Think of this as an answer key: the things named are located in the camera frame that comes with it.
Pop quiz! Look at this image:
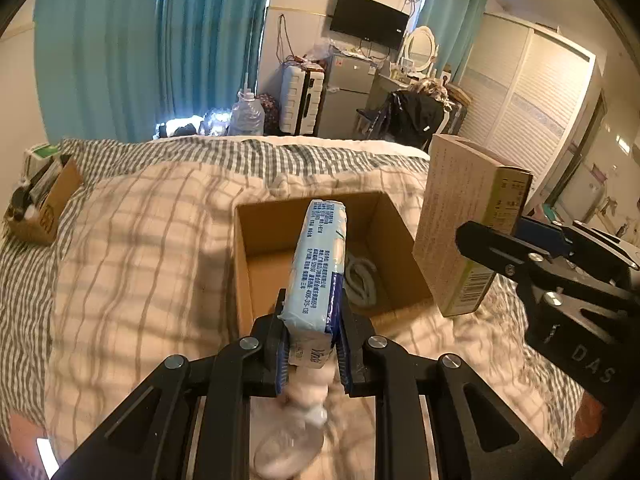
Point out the green and white carton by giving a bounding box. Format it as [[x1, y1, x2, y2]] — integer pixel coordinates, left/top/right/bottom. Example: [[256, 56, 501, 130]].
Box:
[[24, 142, 63, 176]]

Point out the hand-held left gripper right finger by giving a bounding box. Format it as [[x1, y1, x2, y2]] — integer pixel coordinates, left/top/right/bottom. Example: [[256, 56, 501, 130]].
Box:
[[332, 287, 572, 480]]

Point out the floral dark bag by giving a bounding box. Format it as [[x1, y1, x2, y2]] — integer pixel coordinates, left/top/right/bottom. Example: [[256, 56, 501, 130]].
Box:
[[256, 92, 282, 136]]

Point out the black wall television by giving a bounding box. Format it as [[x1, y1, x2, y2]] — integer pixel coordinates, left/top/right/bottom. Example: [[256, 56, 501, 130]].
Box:
[[328, 0, 410, 52]]

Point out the blue tissue pack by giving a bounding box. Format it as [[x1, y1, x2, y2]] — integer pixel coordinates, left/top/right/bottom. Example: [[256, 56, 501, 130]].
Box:
[[278, 199, 349, 348]]

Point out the white suitcase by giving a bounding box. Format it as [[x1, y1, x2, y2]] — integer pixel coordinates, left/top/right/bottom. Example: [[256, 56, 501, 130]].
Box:
[[278, 61, 327, 136]]

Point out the narrow blue curtain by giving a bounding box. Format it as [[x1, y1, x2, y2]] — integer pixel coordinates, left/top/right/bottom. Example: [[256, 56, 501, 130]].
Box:
[[415, 0, 492, 92]]

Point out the brown paper carton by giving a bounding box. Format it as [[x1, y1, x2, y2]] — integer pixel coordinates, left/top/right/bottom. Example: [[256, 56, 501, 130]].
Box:
[[413, 133, 534, 318]]

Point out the red cloth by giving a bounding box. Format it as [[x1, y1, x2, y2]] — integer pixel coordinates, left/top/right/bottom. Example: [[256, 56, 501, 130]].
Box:
[[572, 392, 608, 443]]

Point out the large clear water bottle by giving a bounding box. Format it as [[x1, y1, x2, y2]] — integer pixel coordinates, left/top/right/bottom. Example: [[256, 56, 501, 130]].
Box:
[[228, 87, 265, 137]]

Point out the wide blue curtain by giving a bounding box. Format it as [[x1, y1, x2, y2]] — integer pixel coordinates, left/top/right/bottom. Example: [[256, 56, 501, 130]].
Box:
[[32, 0, 277, 143]]

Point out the white sliding wardrobe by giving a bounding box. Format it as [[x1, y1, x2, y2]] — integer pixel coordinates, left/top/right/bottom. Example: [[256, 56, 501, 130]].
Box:
[[456, 12, 602, 198]]

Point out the small cardboard box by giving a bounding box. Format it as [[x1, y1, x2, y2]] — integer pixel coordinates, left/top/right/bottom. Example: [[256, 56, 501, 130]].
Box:
[[4, 154, 84, 247]]

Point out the white oval mirror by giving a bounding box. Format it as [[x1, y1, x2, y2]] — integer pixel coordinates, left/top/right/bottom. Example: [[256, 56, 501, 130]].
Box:
[[399, 25, 439, 74]]

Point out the white coiled cable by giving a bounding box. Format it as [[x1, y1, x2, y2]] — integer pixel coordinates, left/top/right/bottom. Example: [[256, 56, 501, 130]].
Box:
[[345, 254, 382, 308]]

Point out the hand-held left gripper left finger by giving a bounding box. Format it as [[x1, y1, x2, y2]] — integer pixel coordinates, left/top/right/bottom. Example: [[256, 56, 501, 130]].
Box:
[[50, 287, 292, 480]]

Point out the silver refrigerator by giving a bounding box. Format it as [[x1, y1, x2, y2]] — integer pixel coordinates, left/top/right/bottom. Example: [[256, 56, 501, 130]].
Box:
[[317, 51, 379, 139]]

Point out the beige plaid quilt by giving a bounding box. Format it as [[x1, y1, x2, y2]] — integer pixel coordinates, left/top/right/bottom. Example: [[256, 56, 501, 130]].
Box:
[[45, 157, 583, 480]]

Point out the white plastic bottle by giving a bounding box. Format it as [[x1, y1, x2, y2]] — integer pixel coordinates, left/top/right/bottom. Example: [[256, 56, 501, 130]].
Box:
[[254, 365, 332, 480]]

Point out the black jacket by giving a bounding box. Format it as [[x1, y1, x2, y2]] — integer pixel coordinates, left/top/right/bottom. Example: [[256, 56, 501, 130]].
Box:
[[382, 89, 449, 152]]

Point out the grey checked bedsheet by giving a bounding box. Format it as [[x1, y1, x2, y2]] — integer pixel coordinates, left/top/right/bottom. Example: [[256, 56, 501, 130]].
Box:
[[0, 137, 431, 466]]

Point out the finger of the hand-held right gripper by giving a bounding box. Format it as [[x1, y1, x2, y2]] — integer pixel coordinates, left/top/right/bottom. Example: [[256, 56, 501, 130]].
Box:
[[514, 215, 640, 273], [455, 220, 640, 311]]

